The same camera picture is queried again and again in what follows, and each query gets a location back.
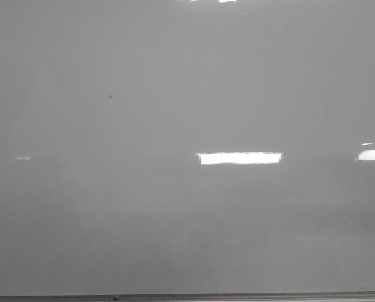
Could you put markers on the grey aluminium whiteboard frame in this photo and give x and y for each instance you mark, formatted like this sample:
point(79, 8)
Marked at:
point(323, 296)

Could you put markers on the white glossy whiteboard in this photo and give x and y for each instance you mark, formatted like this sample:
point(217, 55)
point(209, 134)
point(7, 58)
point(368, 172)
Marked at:
point(186, 147)

